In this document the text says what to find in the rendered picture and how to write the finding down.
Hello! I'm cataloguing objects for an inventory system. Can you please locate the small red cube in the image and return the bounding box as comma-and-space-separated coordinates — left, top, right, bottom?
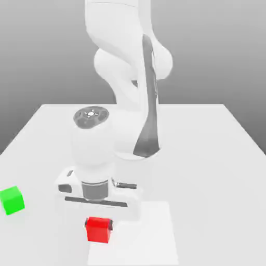
85, 216, 113, 244

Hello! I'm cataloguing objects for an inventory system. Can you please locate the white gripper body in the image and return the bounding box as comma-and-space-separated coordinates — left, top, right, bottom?
54, 188, 143, 222

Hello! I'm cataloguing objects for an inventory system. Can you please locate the small green cube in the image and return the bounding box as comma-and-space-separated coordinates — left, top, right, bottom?
0, 185, 26, 216

